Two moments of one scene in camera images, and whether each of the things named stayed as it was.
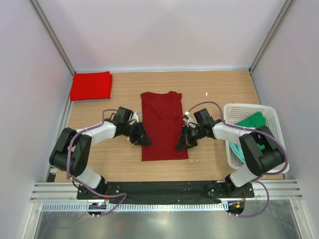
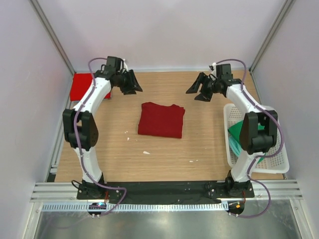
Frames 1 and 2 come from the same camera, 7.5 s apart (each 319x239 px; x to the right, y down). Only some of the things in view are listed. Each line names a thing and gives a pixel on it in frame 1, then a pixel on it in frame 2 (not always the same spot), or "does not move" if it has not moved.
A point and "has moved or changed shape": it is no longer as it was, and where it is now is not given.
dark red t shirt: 162,117 has moved or changed shape
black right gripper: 189,136 → 206,86
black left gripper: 136,132 → 126,81
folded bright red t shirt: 91,86 does not move
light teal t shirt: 237,150 does not move
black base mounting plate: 159,191 does not move
